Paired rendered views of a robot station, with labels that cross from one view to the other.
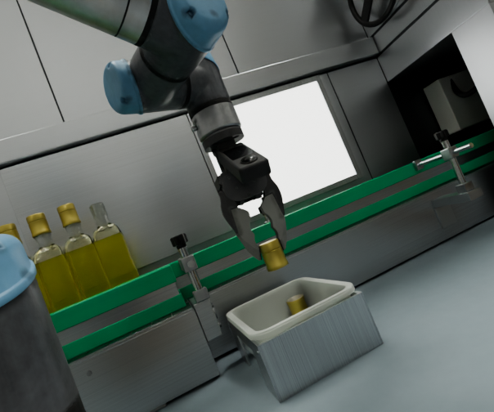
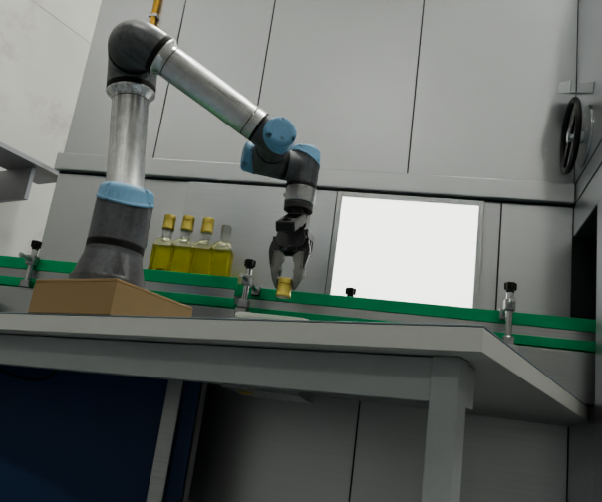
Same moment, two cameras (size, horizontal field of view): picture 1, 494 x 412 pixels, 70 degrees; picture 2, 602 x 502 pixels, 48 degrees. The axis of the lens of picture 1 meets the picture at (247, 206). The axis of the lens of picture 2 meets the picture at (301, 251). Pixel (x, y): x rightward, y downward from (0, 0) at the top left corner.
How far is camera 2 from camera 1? 1.17 m
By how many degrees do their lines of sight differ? 30
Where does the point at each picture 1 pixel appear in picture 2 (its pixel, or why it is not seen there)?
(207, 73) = (304, 163)
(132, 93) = (247, 161)
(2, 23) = (245, 81)
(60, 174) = (223, 200)
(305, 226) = (361, 313)
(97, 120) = not seen: hidden behind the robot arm
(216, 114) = (295, 189)
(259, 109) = (405, 211)
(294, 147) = (420, 257)
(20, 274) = (148, 203)
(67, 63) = not seen: hidden behind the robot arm
